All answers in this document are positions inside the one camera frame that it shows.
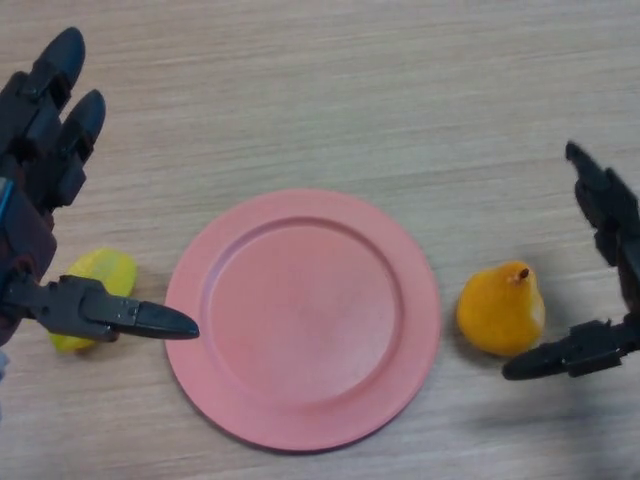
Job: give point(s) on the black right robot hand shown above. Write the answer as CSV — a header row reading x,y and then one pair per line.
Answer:
x,y
612,210

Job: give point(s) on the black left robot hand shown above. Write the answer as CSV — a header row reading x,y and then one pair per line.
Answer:
x,y
30,220

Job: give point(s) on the yellow orange pear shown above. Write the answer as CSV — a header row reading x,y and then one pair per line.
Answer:
x,y
497,312

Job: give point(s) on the pink round plate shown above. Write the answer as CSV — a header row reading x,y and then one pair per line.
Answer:
x,y
302,322

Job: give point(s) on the yellow starfruit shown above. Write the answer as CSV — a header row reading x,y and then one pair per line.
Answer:
x,y
107,270

